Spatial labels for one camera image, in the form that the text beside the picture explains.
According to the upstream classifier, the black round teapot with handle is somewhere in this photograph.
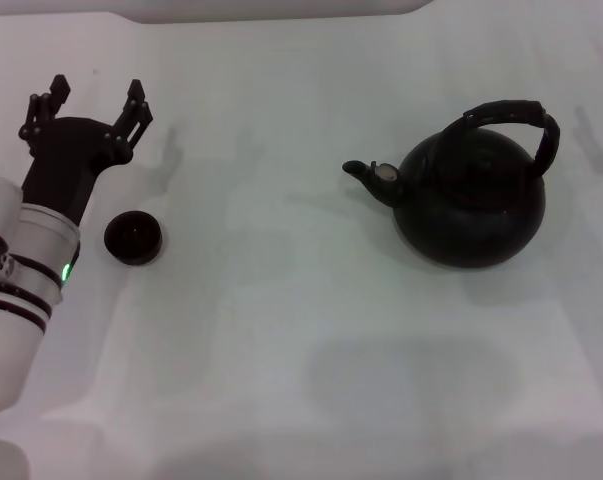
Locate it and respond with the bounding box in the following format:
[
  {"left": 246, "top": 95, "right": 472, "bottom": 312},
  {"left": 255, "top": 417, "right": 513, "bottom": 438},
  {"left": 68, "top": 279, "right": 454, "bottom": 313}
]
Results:
[{"left": 341, "top": 99, "right": 562, "bottom": 270}]

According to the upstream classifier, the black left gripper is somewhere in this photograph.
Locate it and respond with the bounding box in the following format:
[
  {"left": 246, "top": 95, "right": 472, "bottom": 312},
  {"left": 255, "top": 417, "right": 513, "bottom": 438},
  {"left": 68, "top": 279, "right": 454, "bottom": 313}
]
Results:
[{"left": 17, "top": 74, "right": 155, "bottom": 228}]

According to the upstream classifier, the small black teacup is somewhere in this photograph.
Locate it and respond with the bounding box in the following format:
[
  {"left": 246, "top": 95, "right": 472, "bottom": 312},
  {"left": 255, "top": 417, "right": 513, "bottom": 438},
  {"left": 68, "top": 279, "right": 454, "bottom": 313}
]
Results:
[{"left": 103, "top": 211, "right": 163, "bottom": 267}]

